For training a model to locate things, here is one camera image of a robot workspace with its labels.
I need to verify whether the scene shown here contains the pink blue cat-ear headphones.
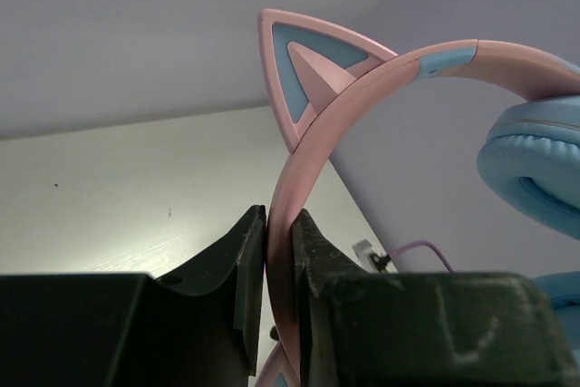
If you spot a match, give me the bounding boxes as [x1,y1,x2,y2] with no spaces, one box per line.
[258,9,579,366]

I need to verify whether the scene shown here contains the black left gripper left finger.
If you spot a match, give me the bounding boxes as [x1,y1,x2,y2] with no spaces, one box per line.
[1,206,266,386]

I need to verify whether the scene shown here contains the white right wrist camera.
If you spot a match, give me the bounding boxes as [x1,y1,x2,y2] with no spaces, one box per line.
[353,239,392,273]

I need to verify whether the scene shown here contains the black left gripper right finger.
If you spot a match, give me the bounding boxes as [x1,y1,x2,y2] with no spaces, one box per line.
[292,211,579,386]

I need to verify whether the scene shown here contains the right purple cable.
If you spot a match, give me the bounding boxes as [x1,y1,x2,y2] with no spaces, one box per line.
[387,239,459,274]

